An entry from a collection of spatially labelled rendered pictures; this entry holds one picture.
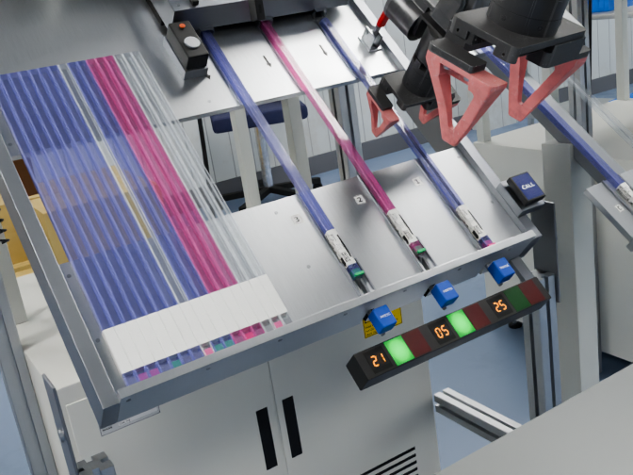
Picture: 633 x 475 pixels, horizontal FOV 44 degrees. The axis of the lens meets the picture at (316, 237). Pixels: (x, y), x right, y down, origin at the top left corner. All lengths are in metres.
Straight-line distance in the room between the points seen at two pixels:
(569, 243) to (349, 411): 0.51
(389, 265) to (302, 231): 0.13
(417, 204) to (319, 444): 0.53
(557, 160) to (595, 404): 0.54
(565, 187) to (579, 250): 0.12
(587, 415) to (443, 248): 0.32
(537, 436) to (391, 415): 0.64
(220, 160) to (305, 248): 3.69
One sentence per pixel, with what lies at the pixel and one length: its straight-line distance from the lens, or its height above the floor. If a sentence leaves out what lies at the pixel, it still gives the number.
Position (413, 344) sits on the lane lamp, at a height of 0.66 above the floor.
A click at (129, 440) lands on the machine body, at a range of 1.32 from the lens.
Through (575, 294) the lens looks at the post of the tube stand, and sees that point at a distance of 1.51.
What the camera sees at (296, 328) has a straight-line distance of 0.99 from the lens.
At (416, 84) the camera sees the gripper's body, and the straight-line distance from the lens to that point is 1.19.
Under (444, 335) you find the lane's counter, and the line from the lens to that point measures 1.10.
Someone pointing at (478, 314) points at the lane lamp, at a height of 0.66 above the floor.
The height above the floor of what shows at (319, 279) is 0.76.
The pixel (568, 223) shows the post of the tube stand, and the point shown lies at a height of 0.67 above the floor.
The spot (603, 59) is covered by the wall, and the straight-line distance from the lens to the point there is 6.95.
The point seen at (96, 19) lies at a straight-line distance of 1.32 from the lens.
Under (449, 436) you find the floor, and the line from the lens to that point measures 2.09.
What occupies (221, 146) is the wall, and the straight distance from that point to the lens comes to 4.76.
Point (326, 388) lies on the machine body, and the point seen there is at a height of 0.43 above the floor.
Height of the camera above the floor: 1.13
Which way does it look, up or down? 17 degrees down
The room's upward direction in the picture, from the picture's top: 9 degrees counter-clockwise
